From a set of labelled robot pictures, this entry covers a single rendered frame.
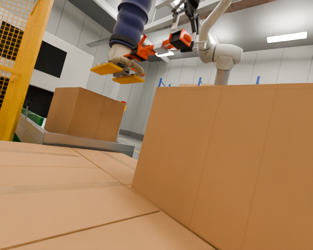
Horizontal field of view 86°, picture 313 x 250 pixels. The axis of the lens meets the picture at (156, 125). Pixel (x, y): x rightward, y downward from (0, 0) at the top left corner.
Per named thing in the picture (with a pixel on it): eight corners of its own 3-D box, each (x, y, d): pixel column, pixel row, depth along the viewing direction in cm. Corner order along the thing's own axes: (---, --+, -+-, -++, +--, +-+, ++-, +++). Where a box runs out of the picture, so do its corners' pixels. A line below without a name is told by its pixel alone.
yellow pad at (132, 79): (111, 80, 142) (113, 74, 142) (121, 84, 148) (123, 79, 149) (133, 77, 116) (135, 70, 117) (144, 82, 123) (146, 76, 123)
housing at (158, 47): (152, 49, 92) (154, 41, 92) (160, 55, 97) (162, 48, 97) (160, 46, 87) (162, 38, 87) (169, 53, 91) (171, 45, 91)
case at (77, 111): (43, 128, 156) (55, 87, 158) (85, 135, 185) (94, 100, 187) (64, 142, 115) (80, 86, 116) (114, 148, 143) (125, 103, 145)
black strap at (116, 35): (104, 43, 128) (105, 38, 128) (129, 58, 143) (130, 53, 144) (117, 35, 111) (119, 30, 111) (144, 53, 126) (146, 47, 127)
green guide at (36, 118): (11, 109, 265) (13, 104, 265) (20, 111, 273) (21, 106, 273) (28, 124, 153) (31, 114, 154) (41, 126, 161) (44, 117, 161)
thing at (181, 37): (167, 42, 82) (169, 32, 82) (177, 50, 87) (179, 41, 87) (180, 37, 76) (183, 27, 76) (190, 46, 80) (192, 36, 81)
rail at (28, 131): (6, 118, 262) (9, 106, 263) (10, 119, 266) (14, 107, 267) (34, 164, 100) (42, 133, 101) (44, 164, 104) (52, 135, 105)
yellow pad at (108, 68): (89, 70, 129) (91, 64, 130) (101, 75, 136) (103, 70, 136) (108, 64, 104) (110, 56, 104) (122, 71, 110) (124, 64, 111)
